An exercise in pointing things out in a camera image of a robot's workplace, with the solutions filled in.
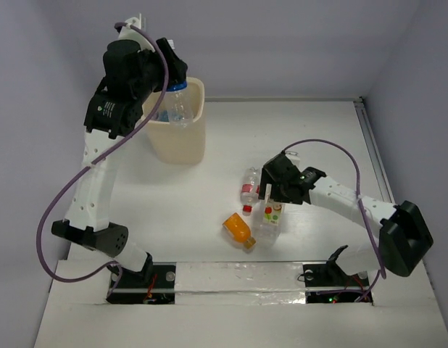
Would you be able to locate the red label clear bottle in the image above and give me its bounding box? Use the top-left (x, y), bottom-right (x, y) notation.
top-left (240, 167), bottom-right (261, 216)

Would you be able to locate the white fruit label bottle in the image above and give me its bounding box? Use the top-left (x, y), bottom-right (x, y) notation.
top-left (253, 184), bottom-right (285, 248)

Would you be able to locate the crushed blue label bottle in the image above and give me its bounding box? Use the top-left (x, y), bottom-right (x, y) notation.
top-left (163, 81), bottom-right (194, 128)

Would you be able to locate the blue label water bottle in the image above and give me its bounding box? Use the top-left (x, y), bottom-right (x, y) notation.
top-left (152, 109), bottom-right (171, 123)

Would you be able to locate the orange juice bottle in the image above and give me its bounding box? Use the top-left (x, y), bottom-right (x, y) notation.
top-left (223, 213), bottom-right (256, 250)

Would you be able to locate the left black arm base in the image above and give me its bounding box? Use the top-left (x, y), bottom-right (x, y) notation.
top-left (107, 263), bottom-right (176, 305)

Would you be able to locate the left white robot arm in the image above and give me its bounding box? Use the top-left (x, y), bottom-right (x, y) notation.
top-left (51, 38), bottom-right (188, 286)

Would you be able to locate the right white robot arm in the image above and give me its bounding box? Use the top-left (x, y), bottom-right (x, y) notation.
top-left (259, 153), bottom-right (434, 284)

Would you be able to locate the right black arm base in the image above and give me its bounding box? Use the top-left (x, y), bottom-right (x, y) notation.
top-left (296, 245), bottom-right (370, 305)

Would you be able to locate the beige plastic waste bin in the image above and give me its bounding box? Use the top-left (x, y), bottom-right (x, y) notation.
top-left (141, 77), bottom-right (206, 165)

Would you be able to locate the silver foil tape strip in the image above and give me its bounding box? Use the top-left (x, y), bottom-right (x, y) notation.
top-left (174, 262), bottom-right (306, 306)

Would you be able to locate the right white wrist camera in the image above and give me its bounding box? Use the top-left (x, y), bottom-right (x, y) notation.
top-left (285, 152), bottom-right (300, 168)

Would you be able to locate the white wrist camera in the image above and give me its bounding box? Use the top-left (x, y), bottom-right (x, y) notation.
top-left (115, 13), bottom-right (146, 45)
top-left (285, 152), bottom-right (300, 168)

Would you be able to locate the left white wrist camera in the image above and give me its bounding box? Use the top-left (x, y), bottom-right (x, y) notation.
top-left (115, 13), bottom-right (146, 45)

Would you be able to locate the aluminium side rail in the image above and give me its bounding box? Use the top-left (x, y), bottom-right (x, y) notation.
top-left (353, 98), bottom-right (395, 203)

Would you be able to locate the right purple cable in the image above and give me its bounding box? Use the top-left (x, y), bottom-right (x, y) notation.
top-left (281, 138), bottom-right (387, 304)

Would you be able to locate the purple cable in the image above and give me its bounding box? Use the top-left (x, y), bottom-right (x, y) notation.
top-left (281, 138), bottom-right (387, 304)
top-left (36, 22), bottom-right (169, 294)

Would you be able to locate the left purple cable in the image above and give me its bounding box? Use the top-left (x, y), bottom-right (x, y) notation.
top-left (36, 22), bottom-right (169, 294)

